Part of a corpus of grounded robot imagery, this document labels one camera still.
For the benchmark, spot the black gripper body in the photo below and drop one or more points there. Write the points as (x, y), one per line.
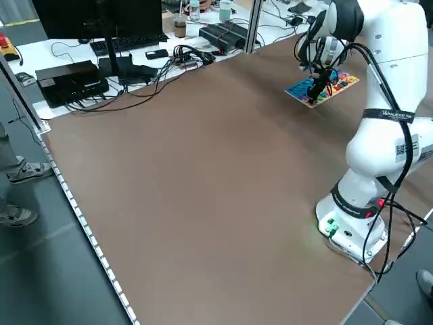
(321, 75)

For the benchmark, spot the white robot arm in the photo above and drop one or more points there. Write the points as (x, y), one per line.
(399, 34)

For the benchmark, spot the blue wooden toy board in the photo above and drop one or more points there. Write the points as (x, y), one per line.
(294, 88)

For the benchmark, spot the dark grey pouch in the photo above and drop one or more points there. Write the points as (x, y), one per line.
(300, 8)

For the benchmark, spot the black ribbed power supply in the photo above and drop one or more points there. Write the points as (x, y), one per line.
(220, 39)
(238, 28)

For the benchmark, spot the teal cup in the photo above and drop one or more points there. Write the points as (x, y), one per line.
(225, 11)

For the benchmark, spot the black usb hub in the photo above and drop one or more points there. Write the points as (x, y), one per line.
(189, 62)

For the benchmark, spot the clear water bottle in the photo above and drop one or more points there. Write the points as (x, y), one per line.
(194, 11)

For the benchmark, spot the brown paper coffee cup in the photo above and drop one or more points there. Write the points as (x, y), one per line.
(180, 28)

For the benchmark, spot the black smartphone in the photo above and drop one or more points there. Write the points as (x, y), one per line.
(156, 54)

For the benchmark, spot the small cardboard box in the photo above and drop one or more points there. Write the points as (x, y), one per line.
(167, 20)

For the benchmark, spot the black keyboard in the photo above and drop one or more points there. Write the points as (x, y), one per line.
(135, 42)

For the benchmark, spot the person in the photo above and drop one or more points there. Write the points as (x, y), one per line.
(426, 282)
(6, 152)

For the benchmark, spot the black computer monitor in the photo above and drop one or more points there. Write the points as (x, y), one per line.
(84, 17)

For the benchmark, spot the black desktop computer box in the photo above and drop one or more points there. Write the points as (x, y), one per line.
(67, 81)

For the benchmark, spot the white side desk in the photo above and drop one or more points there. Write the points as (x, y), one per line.
(47, 113)

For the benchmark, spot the small black device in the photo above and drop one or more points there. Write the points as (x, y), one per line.
(26, 79)

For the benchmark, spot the red emergency stop button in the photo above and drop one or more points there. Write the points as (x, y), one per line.
(4, 41)

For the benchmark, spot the silver aluminium frame post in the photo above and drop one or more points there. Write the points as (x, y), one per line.
(253, 30)

